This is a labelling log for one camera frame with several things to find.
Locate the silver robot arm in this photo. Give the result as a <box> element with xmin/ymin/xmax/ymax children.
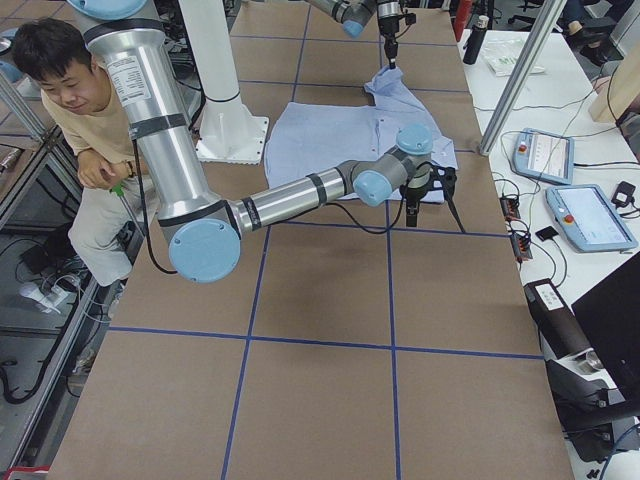
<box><xmin>73</xmin><ymin>1</ymin><xmax>456</xmax><ymax>283</ymax></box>
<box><xmin>307</xmin><ymin>0</ymin><xmax>416</xmax><ymax>69</ymax></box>

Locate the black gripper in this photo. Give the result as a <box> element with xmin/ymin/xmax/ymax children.
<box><xmin>377</xmin><ymin>2</ymin><xmax>416</xmax><ymax>69</ymax></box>
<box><xmin>402</xmin><ymin>166</ymin><xmax>456</xmax><ymax>227</ymax></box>

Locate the black monitor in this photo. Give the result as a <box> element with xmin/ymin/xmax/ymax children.
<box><xmin>572</xmin><ymin>255</ymin><xmax>639</xmax><ymax>399</ymax></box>

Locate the light blue striped shirt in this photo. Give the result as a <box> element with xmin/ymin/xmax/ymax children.
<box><xmin>264</xmin><ymin>67</ymin><xmax>458</xmax><ymax>188</ymax></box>

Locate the far blue teach pendant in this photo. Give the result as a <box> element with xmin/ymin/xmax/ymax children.
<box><xmin>511</xmin><ymin>128</ymin><xmax>575</xmax><ymax>185</ymax></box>

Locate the blue teach pendant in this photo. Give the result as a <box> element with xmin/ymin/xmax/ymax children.
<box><xmin>545</xmin><ymin>184</ymin><xmax>638</xmax><ymax>253</ymax></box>
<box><xmin>511</xmin><ymin>128</ymin><xmax>575</xmax><ymax>185</ymax></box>

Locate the white plastic bag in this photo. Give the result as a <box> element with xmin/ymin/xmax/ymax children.
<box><xmin>480</xmin><ymin>39</ymin><xmax>525</xmax><ymax>77</ymax></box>

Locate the red cylinder bottle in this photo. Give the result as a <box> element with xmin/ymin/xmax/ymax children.
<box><xmin>453</xmin><ymin>0</ymin><xmax>474</xmax><ymax>41</ymax></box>

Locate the black water bottle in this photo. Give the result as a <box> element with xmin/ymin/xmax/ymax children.
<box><xmin>462</xmin><ymin>15</ymin><xmax>490</xmax><ymax>65</ymax></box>

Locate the aluminium frame post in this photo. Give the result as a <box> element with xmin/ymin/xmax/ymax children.
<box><xmin>478</xmin><ymin>0</ymin><xmax>566</xmax><ymax>156</ymax></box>

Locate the near blue teach pendant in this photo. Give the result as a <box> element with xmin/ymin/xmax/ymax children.
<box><xmin>545</xmin><ymin>184</ymin><xmax>638</xmax><ymax>253</ymax></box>

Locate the black box with label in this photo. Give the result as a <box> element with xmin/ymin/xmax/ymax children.
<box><xmin>523</xmin><ymin>278</ymin><xmax>593</xmax><ymax>359</ymax></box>

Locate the white camera mast post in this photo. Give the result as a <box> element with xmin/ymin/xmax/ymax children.
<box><xmin>179</xmin><ymin>0</ymin><xmax>269</xmax><ymax>164</ymax></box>

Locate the brown paper table cover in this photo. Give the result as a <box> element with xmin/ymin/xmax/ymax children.
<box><xmin>49</xmin><ymin>10</ymin><xmax>572</xmax><ymax>479</ymax></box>

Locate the person in beige shirt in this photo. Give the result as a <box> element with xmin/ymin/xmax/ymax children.
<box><xmin>12</xmin><ymin>18</ymin><xmax>159</xmax><ymax>286</ymax></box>

